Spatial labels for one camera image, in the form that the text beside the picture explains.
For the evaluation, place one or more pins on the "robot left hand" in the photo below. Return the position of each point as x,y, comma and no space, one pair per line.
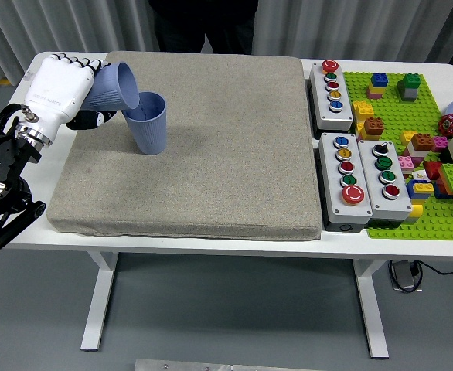
56,89

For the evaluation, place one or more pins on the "blue ribbed cup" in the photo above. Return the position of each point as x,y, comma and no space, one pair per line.
149,131
110,90

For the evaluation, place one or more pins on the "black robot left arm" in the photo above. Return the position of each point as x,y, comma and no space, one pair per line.
2,158

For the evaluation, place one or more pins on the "person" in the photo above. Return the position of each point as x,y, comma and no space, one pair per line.
180,23

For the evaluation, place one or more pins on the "grey-brown mat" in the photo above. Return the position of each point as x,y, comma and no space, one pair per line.
230,154

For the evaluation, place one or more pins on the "white table leg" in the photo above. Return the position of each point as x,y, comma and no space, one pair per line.
371,309
99,301

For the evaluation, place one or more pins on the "grey five-button control box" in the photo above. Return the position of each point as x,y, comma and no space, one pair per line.
331,193
342,116

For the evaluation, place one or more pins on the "yellow toy brick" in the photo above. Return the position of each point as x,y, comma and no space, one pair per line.
361,131
423,187
407,137
373,89
362,109

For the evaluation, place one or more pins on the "white pleated curtain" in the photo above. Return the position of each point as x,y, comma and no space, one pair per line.
365,27

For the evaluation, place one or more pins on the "brown toy brick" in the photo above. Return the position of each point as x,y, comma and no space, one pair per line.
423,141
374,126

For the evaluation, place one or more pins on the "blue toy brick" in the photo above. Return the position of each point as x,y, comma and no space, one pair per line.
412,193
440,191
379,80

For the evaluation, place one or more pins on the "lime green brick baseplate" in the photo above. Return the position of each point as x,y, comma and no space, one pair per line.
396,116

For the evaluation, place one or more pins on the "dark green toy brick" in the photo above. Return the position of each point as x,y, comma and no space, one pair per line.
410,81

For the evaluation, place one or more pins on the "light pink toy brick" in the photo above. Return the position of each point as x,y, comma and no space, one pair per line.
406,162

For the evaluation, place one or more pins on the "white toy brick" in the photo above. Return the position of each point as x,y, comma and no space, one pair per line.
416,152

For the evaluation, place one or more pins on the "white card yellow triangle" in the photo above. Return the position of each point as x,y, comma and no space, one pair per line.
419,176

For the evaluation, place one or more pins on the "yellow toy cylinder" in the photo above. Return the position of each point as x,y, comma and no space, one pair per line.
415,212

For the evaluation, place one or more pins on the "red toy brick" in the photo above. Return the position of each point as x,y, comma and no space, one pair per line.
432,170

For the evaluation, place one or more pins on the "magenta toy brick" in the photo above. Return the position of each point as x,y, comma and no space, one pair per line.
440,143

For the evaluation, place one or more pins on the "grey power adapter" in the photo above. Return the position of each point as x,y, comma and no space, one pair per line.
404,274

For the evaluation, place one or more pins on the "grey selector switch control box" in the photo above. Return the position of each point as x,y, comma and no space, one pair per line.
394,206

